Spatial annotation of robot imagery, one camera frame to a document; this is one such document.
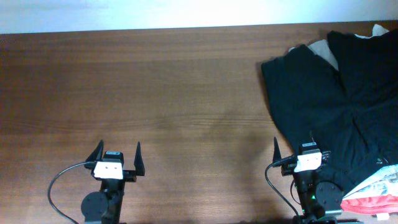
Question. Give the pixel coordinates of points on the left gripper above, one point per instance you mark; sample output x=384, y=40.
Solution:
x=131, y=175

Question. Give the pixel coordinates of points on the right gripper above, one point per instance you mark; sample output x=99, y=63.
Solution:
x=288, y=168

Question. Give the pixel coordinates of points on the black shorts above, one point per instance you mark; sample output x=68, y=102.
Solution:
x=352, y=113

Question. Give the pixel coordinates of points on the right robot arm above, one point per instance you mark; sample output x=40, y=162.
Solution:
x=320, y=200

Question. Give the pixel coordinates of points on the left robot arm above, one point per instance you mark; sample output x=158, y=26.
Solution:
x=104, y=205

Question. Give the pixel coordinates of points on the white printed garment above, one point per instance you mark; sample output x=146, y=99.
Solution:
x=381, y=183

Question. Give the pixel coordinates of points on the khaki shorts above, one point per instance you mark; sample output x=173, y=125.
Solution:
x=317, y=54

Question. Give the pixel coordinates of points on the white garment with red trim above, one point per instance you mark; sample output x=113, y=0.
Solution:
x=377, y=30

